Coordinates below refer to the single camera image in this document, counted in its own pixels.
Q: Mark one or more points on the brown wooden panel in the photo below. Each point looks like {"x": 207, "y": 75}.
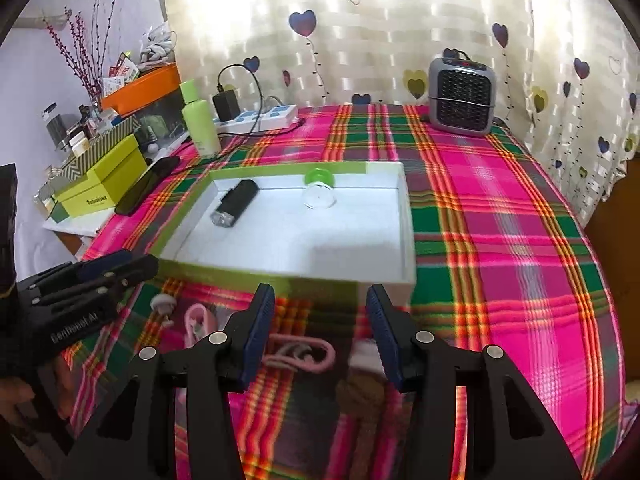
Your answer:
{"x": 612, "y": 260}

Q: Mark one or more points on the decorative pink bud branches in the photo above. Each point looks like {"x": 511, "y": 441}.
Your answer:
{"x": 80, "y": 55}

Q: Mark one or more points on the black bike light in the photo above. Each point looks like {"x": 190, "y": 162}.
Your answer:
{"x": 235, "y": 202}

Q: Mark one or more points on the heart print curtain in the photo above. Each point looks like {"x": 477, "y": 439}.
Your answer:
{"x": 375, "y": 35}

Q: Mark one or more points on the small white-capped bottle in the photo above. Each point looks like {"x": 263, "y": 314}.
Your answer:
{"x": 151, "y": 142}

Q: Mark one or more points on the clear glass tank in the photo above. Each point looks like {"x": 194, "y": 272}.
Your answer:
{"x": 160, "y": 120}

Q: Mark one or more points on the person's left hand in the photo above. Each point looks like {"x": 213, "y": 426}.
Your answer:
{"x": 17, "y": 397}

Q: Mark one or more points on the light green lotion bottle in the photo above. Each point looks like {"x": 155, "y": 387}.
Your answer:
{"x": 200, "y": 125}

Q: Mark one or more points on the cluster of cosmetic jars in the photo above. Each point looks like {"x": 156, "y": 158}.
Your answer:
{"x": 82, "y": 142}

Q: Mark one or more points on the white green-rimmed box tray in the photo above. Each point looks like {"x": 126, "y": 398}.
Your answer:
{"x": 300, "y": 245}

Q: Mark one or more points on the orange storage box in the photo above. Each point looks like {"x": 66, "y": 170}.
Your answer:
{"x": 145, "y": 87}

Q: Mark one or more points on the lime green cardboard box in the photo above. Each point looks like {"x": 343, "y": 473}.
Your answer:
{"x": 110, "y": 170}

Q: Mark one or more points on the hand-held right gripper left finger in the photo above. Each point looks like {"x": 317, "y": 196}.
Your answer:
{"x": 260, "y": 330}

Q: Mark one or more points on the green white suction knob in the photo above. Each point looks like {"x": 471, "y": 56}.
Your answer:
{"x": 320, "y": 177}

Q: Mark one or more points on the dark glass jar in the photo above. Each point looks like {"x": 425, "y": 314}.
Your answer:
{"x": 55, "y": 127}

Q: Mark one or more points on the white suction hook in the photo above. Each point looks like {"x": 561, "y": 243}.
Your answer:
{"x": 162, "y": 304}

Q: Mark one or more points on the colourful paper packets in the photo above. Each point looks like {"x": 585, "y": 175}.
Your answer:
{"x": 120, "y": 72}

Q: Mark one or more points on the striped gift box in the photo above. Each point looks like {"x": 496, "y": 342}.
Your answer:
{"x": 115, "y": 132}

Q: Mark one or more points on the black charger adapter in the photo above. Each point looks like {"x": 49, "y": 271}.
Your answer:
{"x": 226, "y": 105}

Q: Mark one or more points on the grey space heater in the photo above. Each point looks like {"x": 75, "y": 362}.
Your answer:
{"x": 462, "y": 95}

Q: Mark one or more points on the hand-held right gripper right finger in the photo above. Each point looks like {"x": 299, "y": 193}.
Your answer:
{"x": 382, "y": 330}

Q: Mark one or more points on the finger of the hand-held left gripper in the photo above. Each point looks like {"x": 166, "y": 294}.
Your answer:
{"x": 135, "y": 267}
{"x": 107, "y": 262}

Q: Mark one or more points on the black smartphone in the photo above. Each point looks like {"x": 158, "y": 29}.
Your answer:
{"x": 145, "y": 185}

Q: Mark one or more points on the white blue power strip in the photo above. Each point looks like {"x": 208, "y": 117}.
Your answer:
{"x": 275, "y": 117}

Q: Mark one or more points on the pink green plaid blanket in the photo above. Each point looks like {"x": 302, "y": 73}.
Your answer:
{"x": 500, "y": 235}

